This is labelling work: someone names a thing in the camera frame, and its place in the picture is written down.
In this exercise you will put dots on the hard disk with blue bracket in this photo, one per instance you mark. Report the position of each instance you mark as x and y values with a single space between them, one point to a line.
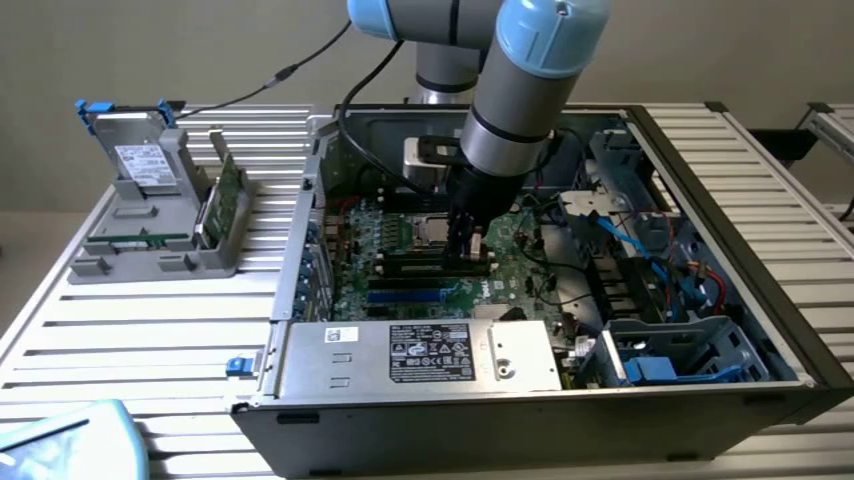
140 155

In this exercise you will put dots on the green RAM stick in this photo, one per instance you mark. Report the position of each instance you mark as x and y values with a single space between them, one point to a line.
123 238

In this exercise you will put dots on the black RAM slot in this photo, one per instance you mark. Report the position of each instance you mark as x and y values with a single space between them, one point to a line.
417 272
414 261

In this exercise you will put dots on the pale blue rounded object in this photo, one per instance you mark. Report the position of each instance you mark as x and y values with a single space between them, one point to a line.
67 442

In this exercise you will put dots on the black expansion slot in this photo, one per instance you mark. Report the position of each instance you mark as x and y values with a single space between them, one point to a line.
407 285

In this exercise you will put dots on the green motherboard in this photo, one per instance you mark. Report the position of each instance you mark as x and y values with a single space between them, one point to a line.
401 235

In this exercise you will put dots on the black flat block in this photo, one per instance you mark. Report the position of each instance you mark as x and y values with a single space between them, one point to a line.
781 144

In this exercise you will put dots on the metal disk bay blue tray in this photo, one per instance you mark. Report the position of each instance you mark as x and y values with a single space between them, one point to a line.
688 350

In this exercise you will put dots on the blue case latch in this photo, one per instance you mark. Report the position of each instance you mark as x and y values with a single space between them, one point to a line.
242 365

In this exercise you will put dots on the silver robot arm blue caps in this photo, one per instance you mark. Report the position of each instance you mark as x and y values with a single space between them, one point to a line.
514 90

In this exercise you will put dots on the green RAM module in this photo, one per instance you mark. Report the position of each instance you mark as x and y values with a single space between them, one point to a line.
223 210

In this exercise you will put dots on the grey parts rack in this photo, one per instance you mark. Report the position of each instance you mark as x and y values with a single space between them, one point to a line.
154 260

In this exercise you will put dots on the silver power supply unit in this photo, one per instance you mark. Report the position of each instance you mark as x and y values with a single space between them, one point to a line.
414 357

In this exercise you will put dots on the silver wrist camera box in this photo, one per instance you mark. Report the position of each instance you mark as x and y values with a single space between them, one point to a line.
423 160

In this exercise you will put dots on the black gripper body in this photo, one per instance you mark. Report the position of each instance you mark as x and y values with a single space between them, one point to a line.
486 192

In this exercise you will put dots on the silver chipset heatsink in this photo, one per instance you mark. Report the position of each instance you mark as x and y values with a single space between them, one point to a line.
497 312

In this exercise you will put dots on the metal drive cage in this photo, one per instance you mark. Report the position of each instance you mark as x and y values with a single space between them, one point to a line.
627 160

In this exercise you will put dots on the blue expansion slot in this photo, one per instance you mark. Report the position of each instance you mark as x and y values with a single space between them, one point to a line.
403 296

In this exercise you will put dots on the CPU socket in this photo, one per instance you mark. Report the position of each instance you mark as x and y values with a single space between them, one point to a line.
429 230

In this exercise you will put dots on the open black PC case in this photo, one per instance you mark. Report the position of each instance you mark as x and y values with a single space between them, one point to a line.
507 430

